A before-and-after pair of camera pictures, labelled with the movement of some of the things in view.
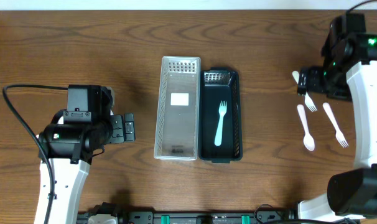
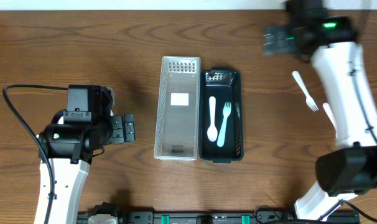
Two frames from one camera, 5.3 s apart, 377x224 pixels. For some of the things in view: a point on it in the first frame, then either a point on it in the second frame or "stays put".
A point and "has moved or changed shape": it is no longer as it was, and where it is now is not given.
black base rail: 175,217 stays put
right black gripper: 303,81 to 274,40
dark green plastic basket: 216,84 stays put
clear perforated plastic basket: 176,136 stays put
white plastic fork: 307,101 stays put
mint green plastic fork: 222,110 has moved or changed shape
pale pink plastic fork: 308,142 to 212,132
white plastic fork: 339,136 stays put
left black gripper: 128,127 stays put
